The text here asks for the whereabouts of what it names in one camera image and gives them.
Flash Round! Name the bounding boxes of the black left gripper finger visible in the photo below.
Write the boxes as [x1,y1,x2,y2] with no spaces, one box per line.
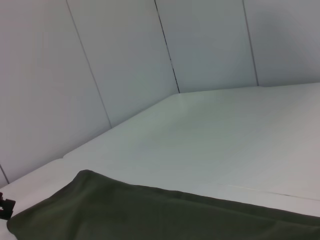
[0,191,17,221]

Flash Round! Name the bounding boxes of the dark green t-shirt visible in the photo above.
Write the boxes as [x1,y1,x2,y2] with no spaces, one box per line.
[6,169,320,240]

